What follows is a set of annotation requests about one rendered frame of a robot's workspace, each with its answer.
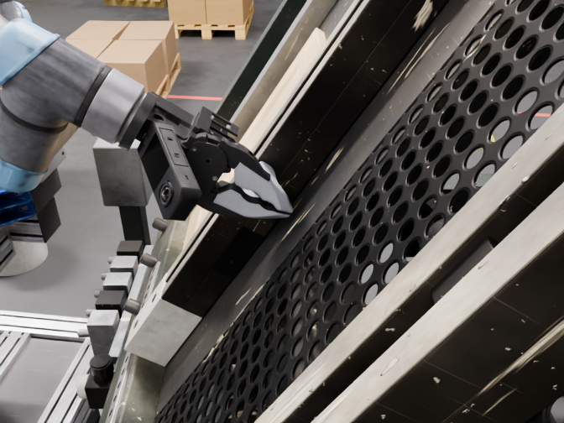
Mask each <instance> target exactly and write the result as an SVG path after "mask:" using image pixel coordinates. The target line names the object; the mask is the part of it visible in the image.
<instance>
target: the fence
mask: <svg viewBox="0 0 564 423"><path fill-rule="evenodd" d="M336 1H337V0H307V2H306V3H305V5H304V7H303V8H302V9H301V11H300V12H299V14H298V16H297V17H296V19H295V21H294V22H293V23H292V24H291V26H290V28H289V30H288V31H287V33H286V34H285V36H284V38H283V39H282V40H281V42H280V43H279V45H278V47H277V48H276V50H275V51H274V53H273V54H272V56H271V57H270V59H269V61H268V62H267V64H266V66H265V67H264V68H263V70H262V71H261V73H260V74H259V76H258V78H257V80H256V81H255V82H254V84H253V85H252V87H251V89H250V90H249V92H248V94H247V95H246V97H245V98H244V99H243V101H242V103H241V104H240V106H239V107H238V109H237V111H236V112H235V113H234V115H233V116H232V118H231V120H230V121H229V122H231V123H233V124H235V125H236V126H238V127H239V131H238V136H237V137H235V136H234V135H232V134H230V133H228V134H227V135H228V136H229V137H231V138H234V139H235V141H236V142H237V143H239V142H240V141H241V139H242V138H243V136H244V134H245V133H246V132H247V131H248V129H249V127H250V126H251V124H252V123H253V121H254V119H255V118H256V117H257V116H258V114H259V112H260V111H261V109H262V108H263V106H264V104H265V103H266V102H267V101H268V99H269V97H270V96H271V94H272V93H273V91H274V89H275V88H276V86H277V85H278V84H279V82H280V81H281V79H282V78H283V76H284V75H285V73H286V71H287V70H288V69H289V68H290V66H291V64H292V63H293V61H294V60H295V58H296V56H297V55H298V54H299V53H300V51H301V49H302V48H303V46H304V45H305V43H306V41H307V40H308V39H309V38H310V36H311V34H312V33H313V31H314V30H315V28H319V27H320V25H321V23H322V22H323V20H324V19H325V17H326V16H327V15H328V13H329V12H330V10H331V9H332V7H333V5H334V4H335V2H336Z"/></svg>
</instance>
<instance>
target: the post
mask: <svg viewBox="0 0 564 423"><path fill-rule="evenodd" d="M119 212H120V217H121V222H122V226H123V235H124V239H125V241H143V245H144V248H145V246H146V245H151V241H150V236H149V225H148V219H147V214H146V208H145V206H119Z"/></svg>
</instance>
